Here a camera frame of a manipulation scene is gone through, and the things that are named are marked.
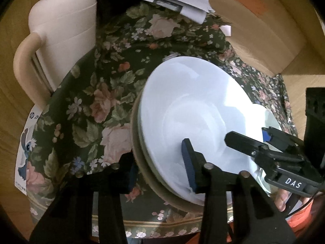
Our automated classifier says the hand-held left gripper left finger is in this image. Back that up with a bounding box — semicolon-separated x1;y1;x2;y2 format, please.
29;152;139;244

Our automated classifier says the person's right hand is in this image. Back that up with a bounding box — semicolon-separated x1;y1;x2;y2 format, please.
274;188;296;212

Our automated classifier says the mint green plate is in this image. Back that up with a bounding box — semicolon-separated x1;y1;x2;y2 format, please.
139;56;257;200

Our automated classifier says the cream jug with handle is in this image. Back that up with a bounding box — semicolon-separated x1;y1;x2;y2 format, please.
13;0;97;107

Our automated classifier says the dark floral tablecloth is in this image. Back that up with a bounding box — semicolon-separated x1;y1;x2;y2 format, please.
27;0;299;239

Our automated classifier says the stack of white papers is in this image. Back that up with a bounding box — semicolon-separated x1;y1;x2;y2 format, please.
93;0;216;23

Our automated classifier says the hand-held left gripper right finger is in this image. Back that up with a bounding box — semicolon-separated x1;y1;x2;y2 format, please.
181;138;297;244

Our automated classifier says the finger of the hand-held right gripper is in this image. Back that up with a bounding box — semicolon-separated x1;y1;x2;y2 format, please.
261;126;304;157
224;131;305;172

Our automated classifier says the orange jacket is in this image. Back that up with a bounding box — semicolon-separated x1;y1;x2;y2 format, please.
287;196;325;234

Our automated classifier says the cartoon print card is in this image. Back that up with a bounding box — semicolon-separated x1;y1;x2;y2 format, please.
15;110;42;196

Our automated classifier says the white plate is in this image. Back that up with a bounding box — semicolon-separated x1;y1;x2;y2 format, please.
250;103;282;191

